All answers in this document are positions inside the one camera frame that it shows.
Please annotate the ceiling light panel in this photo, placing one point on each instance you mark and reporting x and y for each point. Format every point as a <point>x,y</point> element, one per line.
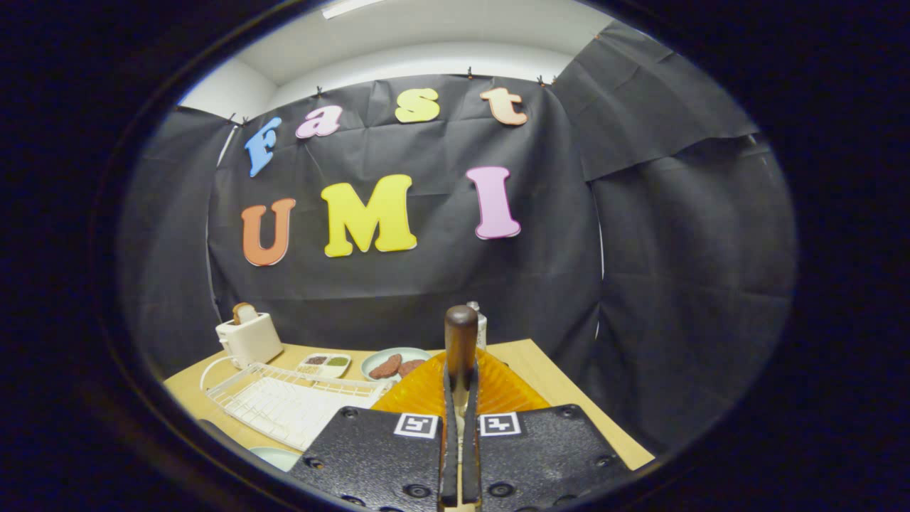
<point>352,7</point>

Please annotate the pale green food plate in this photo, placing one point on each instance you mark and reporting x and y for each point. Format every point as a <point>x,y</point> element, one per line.
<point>405,353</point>

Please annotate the white divided condiment dish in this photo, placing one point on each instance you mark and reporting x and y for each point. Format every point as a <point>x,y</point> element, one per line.
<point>323,370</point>

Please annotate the toast bread slice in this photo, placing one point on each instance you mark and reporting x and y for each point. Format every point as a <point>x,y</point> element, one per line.
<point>245,313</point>

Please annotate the white toaster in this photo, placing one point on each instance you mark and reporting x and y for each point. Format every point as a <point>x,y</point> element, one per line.
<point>252,341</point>

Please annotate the black backdrop cloth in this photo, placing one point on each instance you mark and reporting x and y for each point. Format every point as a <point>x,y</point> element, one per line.
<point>426,284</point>

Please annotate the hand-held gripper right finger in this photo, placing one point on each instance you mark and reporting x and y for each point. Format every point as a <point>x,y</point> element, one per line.
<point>554,455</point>

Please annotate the brown meat patty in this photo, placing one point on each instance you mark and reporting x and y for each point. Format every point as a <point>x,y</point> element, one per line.
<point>386,367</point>
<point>412,367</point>

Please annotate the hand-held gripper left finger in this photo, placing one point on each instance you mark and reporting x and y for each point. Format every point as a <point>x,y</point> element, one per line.
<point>370,455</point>

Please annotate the green label plastic bottle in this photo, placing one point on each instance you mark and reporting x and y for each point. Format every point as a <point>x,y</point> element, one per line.
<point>482,327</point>

